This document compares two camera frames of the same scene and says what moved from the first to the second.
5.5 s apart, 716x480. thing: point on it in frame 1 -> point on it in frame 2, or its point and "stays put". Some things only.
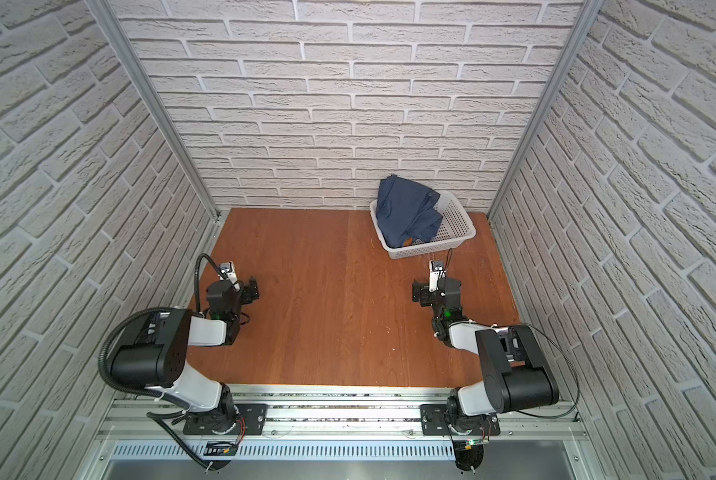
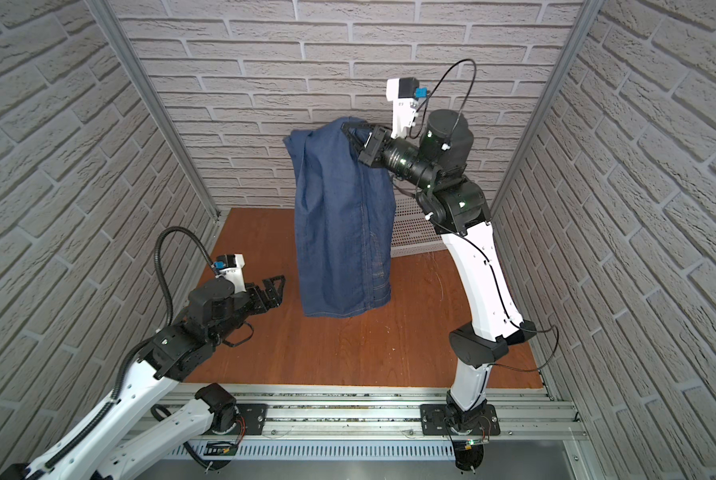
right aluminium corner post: [587, 17] stays put
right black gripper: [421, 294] -> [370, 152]
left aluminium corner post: [109, 23] stays put
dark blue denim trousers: [404, 210] -> [346, 210]
